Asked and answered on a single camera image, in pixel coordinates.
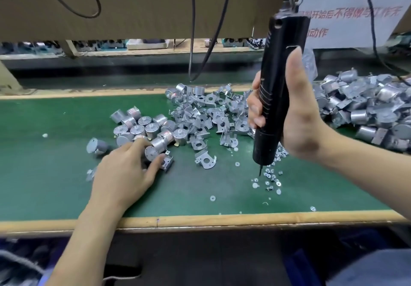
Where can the person's left hand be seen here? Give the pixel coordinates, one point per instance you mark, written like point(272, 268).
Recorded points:
point(122, 180)

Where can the person's right hand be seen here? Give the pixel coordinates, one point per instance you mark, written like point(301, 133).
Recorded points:
point(298, 119)

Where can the pile of silver motors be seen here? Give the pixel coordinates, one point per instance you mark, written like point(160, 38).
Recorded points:
point(141, 128)

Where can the black electric screwdriver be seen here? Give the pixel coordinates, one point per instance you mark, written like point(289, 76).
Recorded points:
point(279, 58)

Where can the pile of assembled motors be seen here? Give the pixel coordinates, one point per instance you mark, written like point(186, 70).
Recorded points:
point(366, 106)

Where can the silver metal bracket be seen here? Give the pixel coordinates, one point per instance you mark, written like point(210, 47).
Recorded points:
point(205, 159)

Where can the pile of metal brackets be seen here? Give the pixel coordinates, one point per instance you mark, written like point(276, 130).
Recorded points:
point(205, 109)

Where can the person's left forearm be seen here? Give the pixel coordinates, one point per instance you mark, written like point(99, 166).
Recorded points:
point(83, 250)

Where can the small clear plastic bag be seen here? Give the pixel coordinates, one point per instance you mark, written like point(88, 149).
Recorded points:
point(310, 64)

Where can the scatter of small silver screws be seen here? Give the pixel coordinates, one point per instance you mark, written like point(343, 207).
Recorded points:
point(270, 177)

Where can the green bench mat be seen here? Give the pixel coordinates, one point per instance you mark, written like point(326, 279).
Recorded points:
point(25, 167)

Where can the white paper sign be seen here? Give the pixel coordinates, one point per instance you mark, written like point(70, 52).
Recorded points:
point(359, 10)

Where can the dark blue crate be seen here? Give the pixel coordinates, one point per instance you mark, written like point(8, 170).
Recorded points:
point(314, 263)

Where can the grey blue trousers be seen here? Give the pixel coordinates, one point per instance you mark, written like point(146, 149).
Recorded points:
point(372, 270)

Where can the brown back panel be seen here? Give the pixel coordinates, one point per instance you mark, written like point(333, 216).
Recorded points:
point(128, 6)

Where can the slanted wooden post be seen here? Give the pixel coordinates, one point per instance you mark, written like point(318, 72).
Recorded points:
point(11, 80)

